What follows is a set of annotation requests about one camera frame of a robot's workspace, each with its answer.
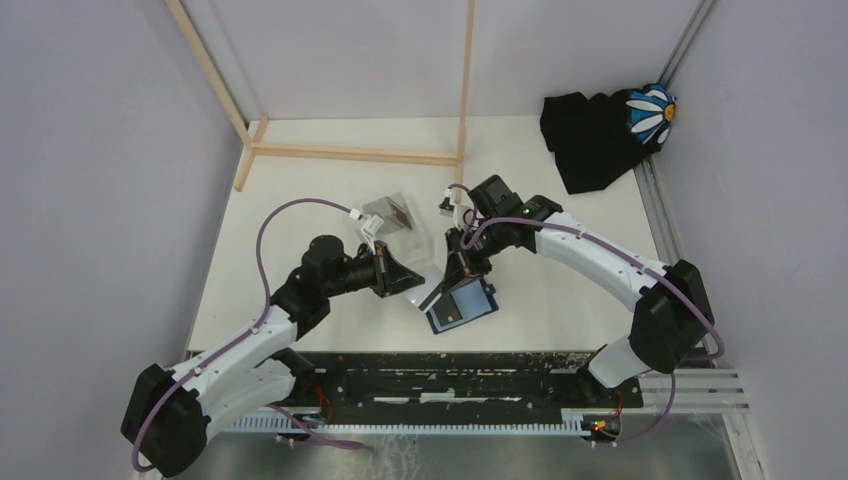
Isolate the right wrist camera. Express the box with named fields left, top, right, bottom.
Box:
left=438, top=188, right=465, bottom=216

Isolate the black VIP credit card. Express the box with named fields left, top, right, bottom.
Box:
left=428, top=294, right=463, bottom=333

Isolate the wooden frame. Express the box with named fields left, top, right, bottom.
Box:
left=164, top=0, right=476, bottom=192

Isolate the black cloth with daisy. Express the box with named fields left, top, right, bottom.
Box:
left=539, top=83, right=677, bottom=195

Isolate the white slotted cable duct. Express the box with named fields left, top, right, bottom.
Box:
left=223, top=409, right=612, bottom=438

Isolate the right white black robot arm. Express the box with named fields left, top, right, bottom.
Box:
left=439, top=175, right=723, bottom=408

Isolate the blue leather card holder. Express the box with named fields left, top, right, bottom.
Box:
left=425, top=278, right=499, bottom=335

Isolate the clear plastic card box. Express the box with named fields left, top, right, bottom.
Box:
left=389, top=191, right=434, bottom=271

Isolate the silver credit card stack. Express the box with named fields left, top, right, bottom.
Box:
left=362, top=192, right=415, bottom=235

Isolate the silver white credit card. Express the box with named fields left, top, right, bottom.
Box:
left=403, top=264, right=444, bottom=312

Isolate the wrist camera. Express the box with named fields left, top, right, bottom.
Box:
left=348, top=208, right=385, bottom=242
left=438, top=188, right=465, bottom=216

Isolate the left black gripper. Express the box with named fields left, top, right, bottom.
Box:
left=324, top=242, right=425, bottom=300

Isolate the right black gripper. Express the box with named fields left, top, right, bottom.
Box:
left=440, top=218, right=507, bottom=296

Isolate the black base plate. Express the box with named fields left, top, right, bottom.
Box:
left=270, top=351, right=648, bottom=429

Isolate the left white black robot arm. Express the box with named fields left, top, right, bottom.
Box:
left=120, top=235, right=425, bottom=477

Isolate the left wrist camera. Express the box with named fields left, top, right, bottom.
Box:
left=348, top=208, right=385, bottom=242

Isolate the aluminium rail frame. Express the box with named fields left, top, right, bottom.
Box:
left=132, top=0, right=770, bottom=480

